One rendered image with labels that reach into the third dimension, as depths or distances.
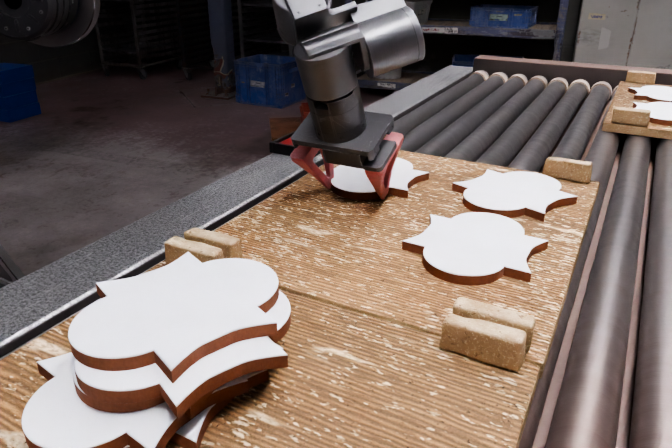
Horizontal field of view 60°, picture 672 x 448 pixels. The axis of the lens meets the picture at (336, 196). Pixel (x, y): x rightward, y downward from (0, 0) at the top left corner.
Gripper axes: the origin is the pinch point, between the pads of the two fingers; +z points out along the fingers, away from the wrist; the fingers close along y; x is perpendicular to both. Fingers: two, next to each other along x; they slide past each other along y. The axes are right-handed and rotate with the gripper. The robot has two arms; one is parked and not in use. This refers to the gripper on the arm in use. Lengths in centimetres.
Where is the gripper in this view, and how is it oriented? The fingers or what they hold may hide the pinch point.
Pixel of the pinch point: (356, 185)
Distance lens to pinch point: 70.7
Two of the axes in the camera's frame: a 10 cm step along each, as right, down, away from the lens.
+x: -4.4, 6.9, -5.8
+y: -8.8, -1.8, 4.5
